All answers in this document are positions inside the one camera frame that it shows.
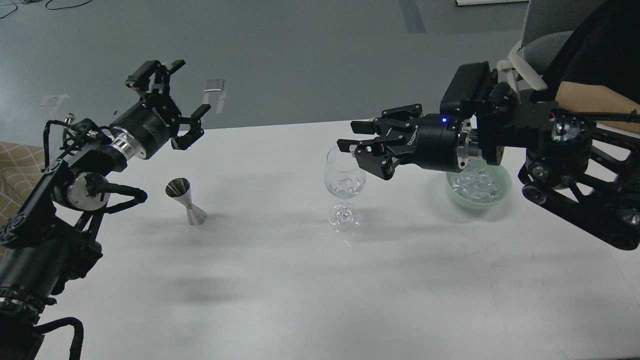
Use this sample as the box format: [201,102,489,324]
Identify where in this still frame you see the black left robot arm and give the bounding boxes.
[0,59,211,360]

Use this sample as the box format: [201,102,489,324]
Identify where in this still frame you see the black floor cable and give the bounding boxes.
[0,0,95,21]

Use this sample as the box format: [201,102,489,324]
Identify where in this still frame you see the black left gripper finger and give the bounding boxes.
[170,104,211,151]
[125,60,186,104]

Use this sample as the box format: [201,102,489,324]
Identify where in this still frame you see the clear ice cubes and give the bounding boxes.
[446,161,505,204]

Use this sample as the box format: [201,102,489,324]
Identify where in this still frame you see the steel double jigger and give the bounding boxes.
[165,177,208,226]

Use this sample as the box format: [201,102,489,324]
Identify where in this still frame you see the person's black clothed torso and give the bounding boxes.
[542,0,640,102]

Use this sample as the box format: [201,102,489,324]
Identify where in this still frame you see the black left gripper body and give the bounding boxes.
[109,95,181,160]

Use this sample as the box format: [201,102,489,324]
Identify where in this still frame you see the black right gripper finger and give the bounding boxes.
[350,104,423,146]
[337,137,412,181]

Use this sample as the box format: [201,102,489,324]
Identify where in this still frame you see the beige checked sofa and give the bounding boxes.
[0,142,51,261]

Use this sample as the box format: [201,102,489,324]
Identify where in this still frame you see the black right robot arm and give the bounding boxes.
[336,62,640,251]

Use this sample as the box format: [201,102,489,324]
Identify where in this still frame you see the white office chair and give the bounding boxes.
[496,0,603,92]

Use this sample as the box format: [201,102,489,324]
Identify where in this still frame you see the clear wine glass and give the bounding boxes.
[323,146,366,231]

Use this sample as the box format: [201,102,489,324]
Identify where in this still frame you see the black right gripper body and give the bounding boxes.
[400,114,469,173]

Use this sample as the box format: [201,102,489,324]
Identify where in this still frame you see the green bowl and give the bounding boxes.
[445,159,513,211]

